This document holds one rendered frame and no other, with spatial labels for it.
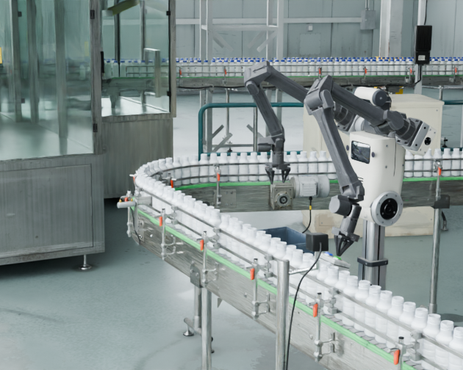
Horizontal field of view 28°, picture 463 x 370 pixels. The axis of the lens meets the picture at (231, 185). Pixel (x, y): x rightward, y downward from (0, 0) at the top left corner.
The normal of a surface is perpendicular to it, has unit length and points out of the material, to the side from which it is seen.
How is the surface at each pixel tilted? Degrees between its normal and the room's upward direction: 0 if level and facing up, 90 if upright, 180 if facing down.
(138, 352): 0
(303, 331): 90
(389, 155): 90
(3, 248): 90
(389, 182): 101
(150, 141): 90
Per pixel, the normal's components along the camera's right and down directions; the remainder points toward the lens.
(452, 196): 0.15, 0.21
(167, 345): 0.00, -0.98
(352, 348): -0.89, 0.09
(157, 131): 0.46, 0.19
